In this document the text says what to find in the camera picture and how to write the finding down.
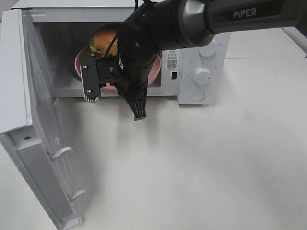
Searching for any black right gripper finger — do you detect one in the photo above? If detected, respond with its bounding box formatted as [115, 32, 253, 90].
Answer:
[122, 91, 147, 121]

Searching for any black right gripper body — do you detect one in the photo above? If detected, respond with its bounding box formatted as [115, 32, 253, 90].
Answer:
[114, 45, 159, 101]

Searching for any pink plate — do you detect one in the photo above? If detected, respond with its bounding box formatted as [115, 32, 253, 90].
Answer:
[74, 23, 162, 96]

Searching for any burger with sesame bun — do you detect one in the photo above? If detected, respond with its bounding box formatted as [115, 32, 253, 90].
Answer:
[89, 25, 117, 58]

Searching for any round white door button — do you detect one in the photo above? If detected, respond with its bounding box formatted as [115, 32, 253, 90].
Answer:
[190, 90, 205, 102]

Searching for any white microwave door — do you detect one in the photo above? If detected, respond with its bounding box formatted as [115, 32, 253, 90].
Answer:
[0, 9, 85, 230]

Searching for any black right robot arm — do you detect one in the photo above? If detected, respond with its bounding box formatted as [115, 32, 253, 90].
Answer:
[114, 0, 307, 120]

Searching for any white warning label sticker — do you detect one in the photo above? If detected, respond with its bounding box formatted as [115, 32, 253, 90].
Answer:
[166, 50, 178, 71]

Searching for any white microwave oven body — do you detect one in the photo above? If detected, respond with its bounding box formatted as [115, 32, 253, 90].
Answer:
[10, 0, 230, 104]

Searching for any lower white microwave knob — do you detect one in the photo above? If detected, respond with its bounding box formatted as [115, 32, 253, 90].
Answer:
[194, 68, 211, 85]

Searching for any white microwave knob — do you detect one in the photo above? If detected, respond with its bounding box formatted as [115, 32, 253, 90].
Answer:
[198, 40, 217, 57]
[194, 68, 211, 85]

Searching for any upper white microwave knob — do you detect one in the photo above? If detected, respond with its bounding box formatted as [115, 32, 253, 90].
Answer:
[198, 40, 217, 57]

